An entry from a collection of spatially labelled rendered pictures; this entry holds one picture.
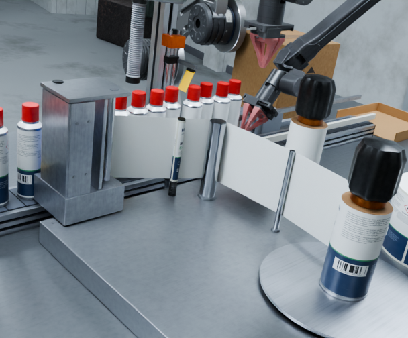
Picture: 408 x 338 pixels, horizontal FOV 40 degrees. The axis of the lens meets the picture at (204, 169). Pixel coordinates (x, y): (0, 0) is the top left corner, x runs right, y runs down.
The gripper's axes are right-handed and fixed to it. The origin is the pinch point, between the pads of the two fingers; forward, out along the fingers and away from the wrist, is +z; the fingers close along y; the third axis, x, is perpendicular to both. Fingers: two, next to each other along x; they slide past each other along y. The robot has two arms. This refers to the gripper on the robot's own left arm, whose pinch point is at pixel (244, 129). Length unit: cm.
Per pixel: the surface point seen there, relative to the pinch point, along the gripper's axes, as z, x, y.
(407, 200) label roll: 4, -17, 58
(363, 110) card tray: -47, 73, -11
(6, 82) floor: 12, 130, -339
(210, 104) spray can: 3.1, -19.9, 1.6
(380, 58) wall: -160, 239, -114
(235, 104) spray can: -2.0, -12.0, 1.9
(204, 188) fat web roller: 23.3, -24.3, 18.6
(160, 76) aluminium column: 3.3, -26.6, -12.8
